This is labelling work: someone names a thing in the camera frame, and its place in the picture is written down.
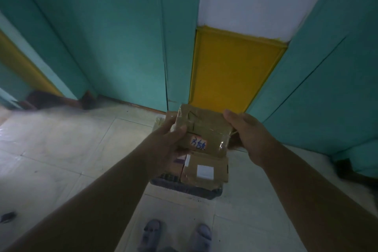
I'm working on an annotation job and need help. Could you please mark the person's right hand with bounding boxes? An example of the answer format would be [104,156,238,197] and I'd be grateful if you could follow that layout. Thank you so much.
[223,109,284,170]

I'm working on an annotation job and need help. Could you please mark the person's left hand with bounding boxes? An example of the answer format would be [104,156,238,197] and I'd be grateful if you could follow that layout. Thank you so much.
[139,116,189,178]

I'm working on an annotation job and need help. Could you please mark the taped brown box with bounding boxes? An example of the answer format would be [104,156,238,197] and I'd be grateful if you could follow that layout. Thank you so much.
[164,104,237,159]

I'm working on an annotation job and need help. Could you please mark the person's right forearm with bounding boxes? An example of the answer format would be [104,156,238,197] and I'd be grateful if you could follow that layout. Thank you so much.
[261,145,378,252]

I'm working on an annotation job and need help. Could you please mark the person's left forearm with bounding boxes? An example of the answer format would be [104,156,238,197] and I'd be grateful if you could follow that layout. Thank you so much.
[0,148,166,252]

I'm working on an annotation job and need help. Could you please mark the black flat tray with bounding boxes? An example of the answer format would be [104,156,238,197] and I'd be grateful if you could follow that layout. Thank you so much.
[150,172,223,200]

